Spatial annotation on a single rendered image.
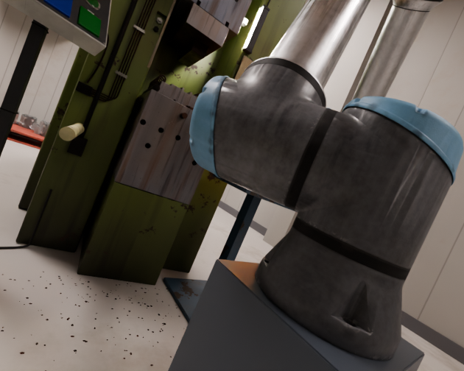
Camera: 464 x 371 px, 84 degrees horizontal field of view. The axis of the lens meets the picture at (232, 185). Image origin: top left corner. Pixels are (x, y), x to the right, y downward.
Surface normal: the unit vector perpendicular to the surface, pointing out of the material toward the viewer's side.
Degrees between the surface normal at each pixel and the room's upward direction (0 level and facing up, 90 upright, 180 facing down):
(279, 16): 90
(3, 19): 90
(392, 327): 70
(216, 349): 90
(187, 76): 90
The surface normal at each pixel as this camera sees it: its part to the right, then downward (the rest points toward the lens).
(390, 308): 0.47, -0.11
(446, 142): 0.24, 0.07
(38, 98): 0.60, 0.30
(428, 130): -0.04, -0.05
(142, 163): 0.43, 0.23
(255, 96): -0.14, -0.49
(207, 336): -0.70, -0.26
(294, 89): 0.26, -0.24
